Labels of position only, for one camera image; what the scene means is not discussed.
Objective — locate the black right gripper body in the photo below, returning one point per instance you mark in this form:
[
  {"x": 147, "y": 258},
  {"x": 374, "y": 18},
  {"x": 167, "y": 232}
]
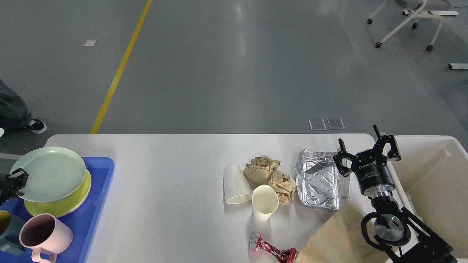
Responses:
[{"x": 372, "y": 173}]

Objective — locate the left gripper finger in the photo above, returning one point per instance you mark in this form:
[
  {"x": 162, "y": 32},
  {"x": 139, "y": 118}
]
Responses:
[{"x": 16, "y": 182}]

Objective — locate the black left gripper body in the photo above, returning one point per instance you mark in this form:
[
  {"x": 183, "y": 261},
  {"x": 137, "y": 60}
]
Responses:
[{"x": 4, "y": 189}]

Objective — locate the light green plate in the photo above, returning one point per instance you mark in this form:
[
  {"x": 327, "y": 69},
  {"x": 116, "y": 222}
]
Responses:
[{"x": 54, "y": 173}]

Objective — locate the dark teal mug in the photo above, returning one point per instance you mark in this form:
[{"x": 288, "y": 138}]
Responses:
[{"x": 10, "y": 227}]

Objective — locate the pink mug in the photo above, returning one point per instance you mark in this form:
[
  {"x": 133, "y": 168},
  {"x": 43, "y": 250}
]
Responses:
[{"x": 46, "y": 236}]

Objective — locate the brown paper bag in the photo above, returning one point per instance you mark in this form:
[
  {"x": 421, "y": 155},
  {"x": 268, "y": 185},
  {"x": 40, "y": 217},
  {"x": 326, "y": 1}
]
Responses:
[{"x": 340, "y": 240}]

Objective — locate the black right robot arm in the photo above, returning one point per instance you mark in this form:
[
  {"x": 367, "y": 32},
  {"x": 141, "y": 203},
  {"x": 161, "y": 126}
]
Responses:
[{"x": 391, "y": 229}]

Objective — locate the aluminium foil tray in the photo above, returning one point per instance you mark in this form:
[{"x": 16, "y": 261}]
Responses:
[{"x": 319, "y": 183}]

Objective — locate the beige plastic bin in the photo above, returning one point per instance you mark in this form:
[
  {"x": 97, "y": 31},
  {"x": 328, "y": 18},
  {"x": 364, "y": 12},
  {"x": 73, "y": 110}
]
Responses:
[{"x": 432, "y": 176}]

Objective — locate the yellow plate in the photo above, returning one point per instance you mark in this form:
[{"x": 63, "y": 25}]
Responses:
[{"x": 65, "y": 205}]

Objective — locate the right floor outlet cover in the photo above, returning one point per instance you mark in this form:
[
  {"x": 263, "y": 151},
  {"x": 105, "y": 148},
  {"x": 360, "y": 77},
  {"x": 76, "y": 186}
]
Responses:
[{"x": 336, "y": 123}]

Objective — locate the floor outlet cover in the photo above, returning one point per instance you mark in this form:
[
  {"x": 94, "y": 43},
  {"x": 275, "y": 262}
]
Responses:
[
  {"x": 317, "y": 124},
  {"x": 336, "y": 123}
]

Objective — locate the left floor outlet cover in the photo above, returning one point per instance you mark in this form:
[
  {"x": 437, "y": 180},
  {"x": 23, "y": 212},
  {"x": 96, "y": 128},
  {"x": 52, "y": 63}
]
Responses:
[{"x": 317, "y": 124}]

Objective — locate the person in jeans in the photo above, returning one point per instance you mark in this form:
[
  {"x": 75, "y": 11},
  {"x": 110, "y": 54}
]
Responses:
[{"x": 14, "y": 112}]

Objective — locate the upright white paper cup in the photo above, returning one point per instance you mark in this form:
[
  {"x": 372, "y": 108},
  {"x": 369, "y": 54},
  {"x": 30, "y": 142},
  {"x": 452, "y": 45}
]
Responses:
[{"x": 265, "y": 202}]

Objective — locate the crumpled brown paper ball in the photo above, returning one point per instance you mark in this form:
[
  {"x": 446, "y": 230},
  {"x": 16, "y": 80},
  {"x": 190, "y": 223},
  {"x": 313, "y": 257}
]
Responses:
[{"x": 260, "y": 169}]

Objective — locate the white table foot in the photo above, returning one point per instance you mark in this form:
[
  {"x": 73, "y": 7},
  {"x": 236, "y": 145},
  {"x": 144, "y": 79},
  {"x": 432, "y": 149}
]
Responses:
[{"x": 458, "y": 66}]

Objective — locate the tipped white paper cup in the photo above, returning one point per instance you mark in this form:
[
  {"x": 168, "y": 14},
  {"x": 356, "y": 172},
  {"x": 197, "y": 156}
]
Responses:
[{"x": 236, "y": 188}]

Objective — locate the crushed red can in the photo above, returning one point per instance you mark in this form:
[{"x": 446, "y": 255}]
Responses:
[{"x": 257, "y": 243}]

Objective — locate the white office chair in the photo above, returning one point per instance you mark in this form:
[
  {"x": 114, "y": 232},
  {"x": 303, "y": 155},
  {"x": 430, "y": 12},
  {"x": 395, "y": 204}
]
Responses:
[{"x": 420, "y": 9}]

